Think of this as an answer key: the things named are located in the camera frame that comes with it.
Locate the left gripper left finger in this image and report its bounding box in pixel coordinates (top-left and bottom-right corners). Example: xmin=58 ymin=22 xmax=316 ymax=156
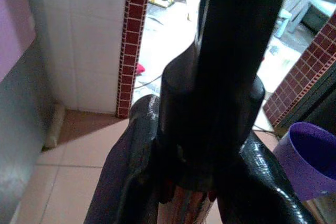
xmin=83 ymin=94 xmax=161 ymax=224

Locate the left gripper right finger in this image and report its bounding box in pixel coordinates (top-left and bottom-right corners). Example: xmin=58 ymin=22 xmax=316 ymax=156
xmin=217 ymin=129 xmax=322 ymax=224

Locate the red handled yellow dustpan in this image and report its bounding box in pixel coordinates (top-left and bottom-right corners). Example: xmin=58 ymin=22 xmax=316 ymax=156
xmin=156 ymin=0 xmax=294 ymax=224

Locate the purple plastic bucket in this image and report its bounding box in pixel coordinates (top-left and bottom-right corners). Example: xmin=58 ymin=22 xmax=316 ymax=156
xmin=272 ymin=121 xmax=336 ymax=201

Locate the grey metal cabinet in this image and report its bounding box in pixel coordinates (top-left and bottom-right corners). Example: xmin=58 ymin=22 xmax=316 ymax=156
xmin=0 ymin=0 xmax=55 ymax=224

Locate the black floor cable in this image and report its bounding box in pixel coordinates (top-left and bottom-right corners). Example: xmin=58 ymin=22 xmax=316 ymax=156
xmin=134 ymin=74 xmax=161 ymax=88

